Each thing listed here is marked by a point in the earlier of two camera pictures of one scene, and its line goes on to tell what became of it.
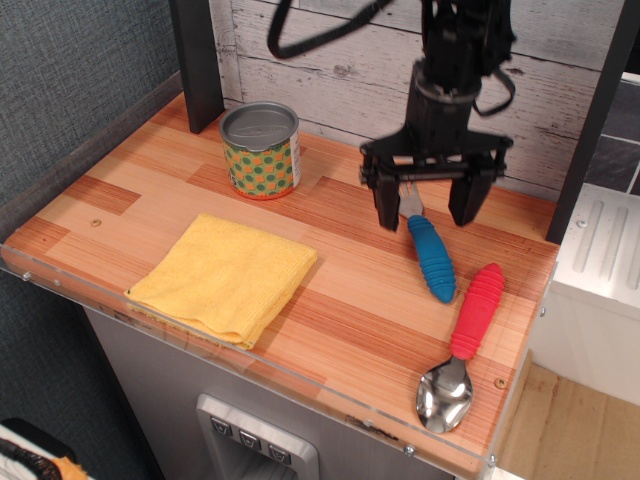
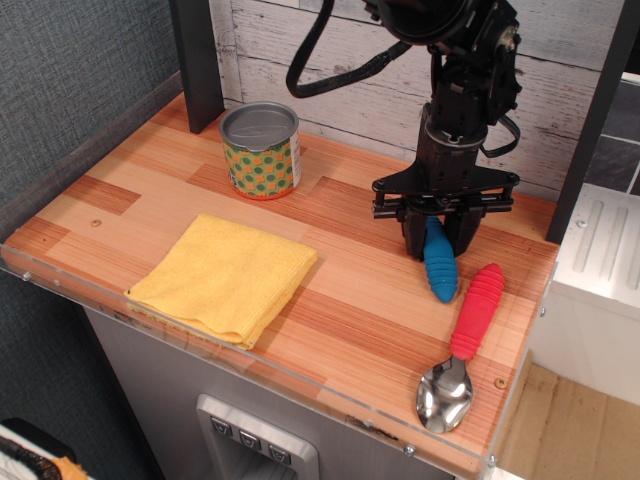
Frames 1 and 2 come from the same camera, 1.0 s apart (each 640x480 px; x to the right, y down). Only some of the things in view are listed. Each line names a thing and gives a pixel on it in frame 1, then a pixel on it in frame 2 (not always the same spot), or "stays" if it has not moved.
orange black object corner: (28, 453) stays
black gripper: (436, 144) -> (446, 179)
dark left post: (195, 36) stays
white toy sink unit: (589, 329) stays
